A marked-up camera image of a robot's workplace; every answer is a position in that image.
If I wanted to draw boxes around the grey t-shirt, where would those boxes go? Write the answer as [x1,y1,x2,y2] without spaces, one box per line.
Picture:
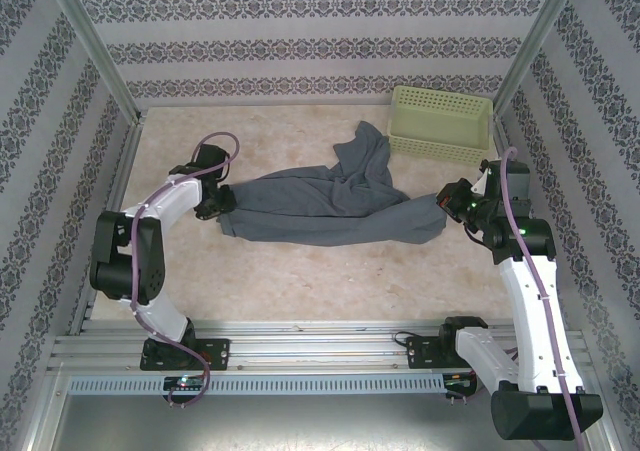
[217,119,449,248]

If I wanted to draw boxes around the pale green perforated plastic basket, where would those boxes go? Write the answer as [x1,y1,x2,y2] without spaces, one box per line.
[385,85,494,167]

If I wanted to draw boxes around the small circuit board with lights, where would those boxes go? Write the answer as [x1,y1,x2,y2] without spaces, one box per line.
[443,372,477,390]
[163,375,207,392]

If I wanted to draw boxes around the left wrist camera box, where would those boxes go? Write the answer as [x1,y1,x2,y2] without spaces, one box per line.
[193,144,227,173]

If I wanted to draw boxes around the aluminium side rail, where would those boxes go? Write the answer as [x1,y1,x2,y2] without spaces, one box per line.
[492,113,571,332]
[69,115,146,332]

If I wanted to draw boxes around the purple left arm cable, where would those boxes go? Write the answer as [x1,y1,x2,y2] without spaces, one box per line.
[130,131,241,412]

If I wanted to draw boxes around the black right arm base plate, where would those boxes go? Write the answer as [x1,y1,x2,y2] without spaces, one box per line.
[405,335,481,372]

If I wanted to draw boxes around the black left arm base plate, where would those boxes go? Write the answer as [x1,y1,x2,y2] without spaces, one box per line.
[142,338,232,372]

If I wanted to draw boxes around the aluminium mounting rail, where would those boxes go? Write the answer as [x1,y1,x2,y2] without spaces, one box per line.
[49,318,589,372]

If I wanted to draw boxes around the aluminium frame post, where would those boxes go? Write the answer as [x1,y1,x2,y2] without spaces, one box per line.
[492,0,584,118]
[42,0,147,123]

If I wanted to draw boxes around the slotted grey cable duct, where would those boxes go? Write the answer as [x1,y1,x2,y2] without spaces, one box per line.
[67,373,447,397]

